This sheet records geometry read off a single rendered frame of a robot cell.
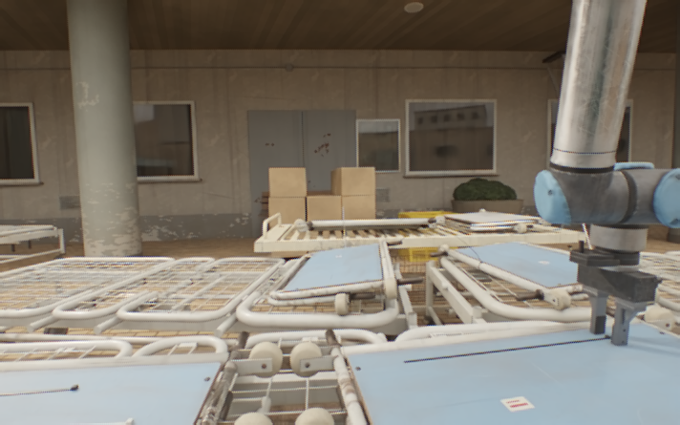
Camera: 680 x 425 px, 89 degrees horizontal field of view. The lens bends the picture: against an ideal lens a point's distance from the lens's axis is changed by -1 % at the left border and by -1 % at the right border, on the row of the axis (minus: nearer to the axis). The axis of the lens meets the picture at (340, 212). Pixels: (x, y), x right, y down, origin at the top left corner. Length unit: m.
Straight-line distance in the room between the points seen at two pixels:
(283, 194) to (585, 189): 3.42
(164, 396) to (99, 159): 4.27
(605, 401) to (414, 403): 0.29
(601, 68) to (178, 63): 6.76
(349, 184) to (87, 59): 3.22
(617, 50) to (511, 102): 6.81
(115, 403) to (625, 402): 0.77
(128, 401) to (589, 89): 0.83
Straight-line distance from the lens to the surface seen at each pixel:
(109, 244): 4.82
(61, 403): 0.74
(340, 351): 0.74
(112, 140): 4.82
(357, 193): 3.97
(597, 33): 0.64
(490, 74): 7.37
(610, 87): 0.64
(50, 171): 7.82
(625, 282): 0.86
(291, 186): 3.86
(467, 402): 0.63
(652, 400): 0.76
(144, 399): 0.68
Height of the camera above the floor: 0.89
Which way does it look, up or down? 4 degrees down
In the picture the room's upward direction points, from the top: 1 degrees counter-clockwise
